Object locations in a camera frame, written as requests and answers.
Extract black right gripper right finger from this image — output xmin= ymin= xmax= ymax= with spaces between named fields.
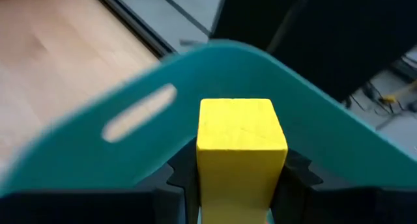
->
xmin=269 ymin=148 xmax=417 ymax=224

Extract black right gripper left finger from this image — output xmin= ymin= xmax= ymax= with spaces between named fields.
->
xmin=0 ymin=137 xmax=200 ymax=224

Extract yellow wooden block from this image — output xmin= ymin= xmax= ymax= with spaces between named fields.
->
xmin=195 ymin=98 xmax=289 ymax=224

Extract black folding partition screen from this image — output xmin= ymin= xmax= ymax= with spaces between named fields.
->
xmin=210 ymin=0 xmax=417 ymax=103

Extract teal plastic bin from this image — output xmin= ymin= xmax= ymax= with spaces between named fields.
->
xmin=0 ymin=40 xmax=417 ymax=199

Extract yellow cable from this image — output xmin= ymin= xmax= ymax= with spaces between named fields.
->
xmin=377 ymin=82 xmax=417 ymax=105

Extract black aluminium table frame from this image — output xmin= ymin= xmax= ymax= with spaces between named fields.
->
xmin=87 ymin=0 xmax=179 ymax=59

